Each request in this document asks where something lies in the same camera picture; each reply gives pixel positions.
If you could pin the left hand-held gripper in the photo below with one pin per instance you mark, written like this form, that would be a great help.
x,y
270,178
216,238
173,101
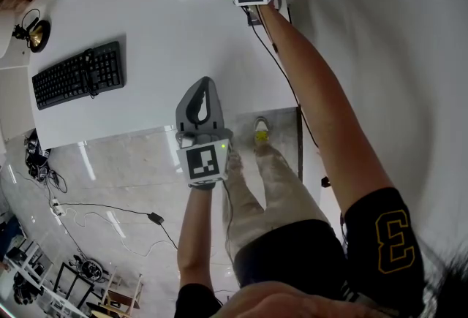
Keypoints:
x,y
204,163

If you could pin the person's left forearm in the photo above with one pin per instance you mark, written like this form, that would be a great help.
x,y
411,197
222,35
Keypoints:
x,y
195,232

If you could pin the person's right forearm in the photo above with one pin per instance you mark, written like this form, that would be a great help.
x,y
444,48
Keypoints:
x,y
318,101

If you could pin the person's white yellow shoe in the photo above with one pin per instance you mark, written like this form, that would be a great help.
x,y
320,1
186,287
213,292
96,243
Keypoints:
x,y
261,130

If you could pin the person's beige trousers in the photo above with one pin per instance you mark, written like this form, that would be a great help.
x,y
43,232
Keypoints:
x,y
263,192

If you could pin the black power adapter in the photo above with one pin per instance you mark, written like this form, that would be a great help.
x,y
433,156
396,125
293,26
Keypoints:
x,y
155,218

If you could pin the black keyboard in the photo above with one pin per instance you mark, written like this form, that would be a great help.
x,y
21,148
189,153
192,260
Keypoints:
x,y
78,75

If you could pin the small black clip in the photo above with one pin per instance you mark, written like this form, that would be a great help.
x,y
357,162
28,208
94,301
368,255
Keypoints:
x,y
325,181

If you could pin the white power strip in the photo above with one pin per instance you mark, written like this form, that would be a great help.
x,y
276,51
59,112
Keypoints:
x,y
57,207

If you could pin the black and gold desk lamp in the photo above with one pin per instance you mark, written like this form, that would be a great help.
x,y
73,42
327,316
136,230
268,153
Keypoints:
x,y
36,35

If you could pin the wooden chair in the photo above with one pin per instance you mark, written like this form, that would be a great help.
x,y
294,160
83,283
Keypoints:
x,y
120,300

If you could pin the person's black shirt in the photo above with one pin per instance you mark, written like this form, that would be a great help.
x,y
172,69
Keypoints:
x,y
380,236

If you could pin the white metal rack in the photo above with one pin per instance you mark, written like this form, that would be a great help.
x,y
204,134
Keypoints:
x,y
25,272

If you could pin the black metal frame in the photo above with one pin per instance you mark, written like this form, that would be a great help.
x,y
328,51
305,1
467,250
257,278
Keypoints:
x,y
73,285

